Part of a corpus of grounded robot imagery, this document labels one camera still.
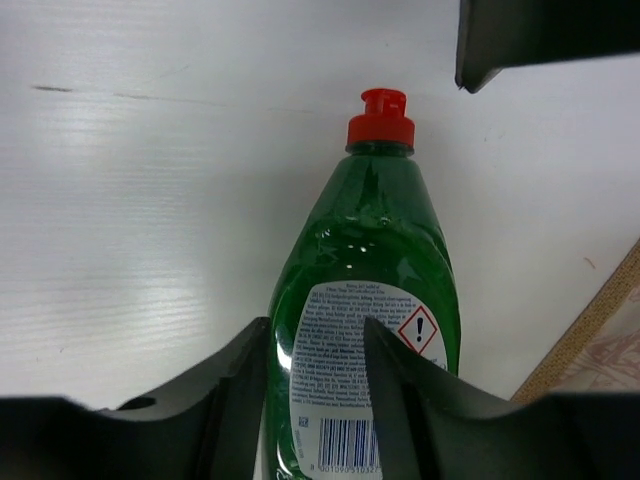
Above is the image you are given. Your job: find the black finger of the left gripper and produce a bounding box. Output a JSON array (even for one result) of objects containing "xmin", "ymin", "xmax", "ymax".
[{"xmin": 455, "ymin": 0, "xmax": 639, "ymax": 94}]

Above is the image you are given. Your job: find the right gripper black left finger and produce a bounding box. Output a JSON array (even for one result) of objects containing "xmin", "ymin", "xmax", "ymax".
[{"xmin": 1, "ymin": 317, "xmax": 270, "ymax": 479}]

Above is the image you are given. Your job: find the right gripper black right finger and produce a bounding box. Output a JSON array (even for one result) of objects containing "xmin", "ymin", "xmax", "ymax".
[{"xmin": 364, "ymin": 318, "xmax": 639, "ymax": 479}]

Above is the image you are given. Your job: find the green dish soap bottle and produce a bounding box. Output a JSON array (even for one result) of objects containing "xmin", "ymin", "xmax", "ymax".
[{"xmin": 263, "ymin": 88, "xmax": 461, "ymax": 479}]

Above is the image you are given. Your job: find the brown canvas tote bag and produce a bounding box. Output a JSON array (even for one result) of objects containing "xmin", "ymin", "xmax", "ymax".
[{"xmin": 512, "ymin": 245, "xmax": 639, "ymax": 404}]

